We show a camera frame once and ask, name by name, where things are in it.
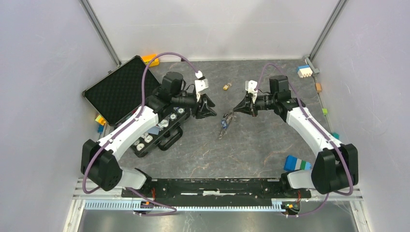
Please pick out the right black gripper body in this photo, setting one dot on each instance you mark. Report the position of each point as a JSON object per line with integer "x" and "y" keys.
{"x": 249, "y": 103}

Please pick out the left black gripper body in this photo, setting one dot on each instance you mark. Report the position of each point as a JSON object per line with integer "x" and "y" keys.
{"x": 199, "y": 113}

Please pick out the large metal keyring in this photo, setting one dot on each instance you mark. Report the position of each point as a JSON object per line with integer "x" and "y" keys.
{"x": 230, "y": 115}

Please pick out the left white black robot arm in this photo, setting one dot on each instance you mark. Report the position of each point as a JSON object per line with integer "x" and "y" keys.
{"x": 100, "y": 158}

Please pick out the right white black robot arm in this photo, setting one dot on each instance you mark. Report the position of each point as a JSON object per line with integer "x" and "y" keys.
{"x": 336, "y": 165}

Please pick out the blue white toy block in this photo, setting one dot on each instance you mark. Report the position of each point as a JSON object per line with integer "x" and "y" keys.
{"x": 304, "y": 71}

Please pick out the blue green white block stack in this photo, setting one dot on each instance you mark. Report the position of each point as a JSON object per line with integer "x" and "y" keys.
{"x": 293, "y": 164}

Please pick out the small brown wooden block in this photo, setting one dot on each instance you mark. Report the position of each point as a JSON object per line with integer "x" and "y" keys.
{"x": 318, "y": 87}

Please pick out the orange toy block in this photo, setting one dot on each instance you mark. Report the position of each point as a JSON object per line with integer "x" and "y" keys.
{"x": 150, "y": 60}

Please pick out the small green cube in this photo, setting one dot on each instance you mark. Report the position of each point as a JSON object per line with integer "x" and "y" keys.
{"x": 325, "y": 111}

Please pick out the black poker chip case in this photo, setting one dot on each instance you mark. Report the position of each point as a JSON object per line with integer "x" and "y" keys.
{"x": 117, "y": 97}

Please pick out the small teal cube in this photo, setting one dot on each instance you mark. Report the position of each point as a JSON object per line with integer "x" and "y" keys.
{"x": 335, "y": 135}

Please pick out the yellow orange blue block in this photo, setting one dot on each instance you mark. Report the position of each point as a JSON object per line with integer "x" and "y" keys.
{"x": 101, "y": 123}

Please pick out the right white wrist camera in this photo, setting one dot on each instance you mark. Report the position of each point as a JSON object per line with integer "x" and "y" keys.
{"x": 251, "y": 89}

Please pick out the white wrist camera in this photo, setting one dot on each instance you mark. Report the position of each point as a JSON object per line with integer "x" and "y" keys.
{"x": 200, "y": 86}
{"x": 251, "y": 89}

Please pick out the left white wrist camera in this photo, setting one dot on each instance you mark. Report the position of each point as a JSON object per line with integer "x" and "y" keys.
{"x": 200, "y": 86}

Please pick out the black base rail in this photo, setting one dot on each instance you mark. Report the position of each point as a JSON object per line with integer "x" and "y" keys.
{"x": 220, "y": 191}

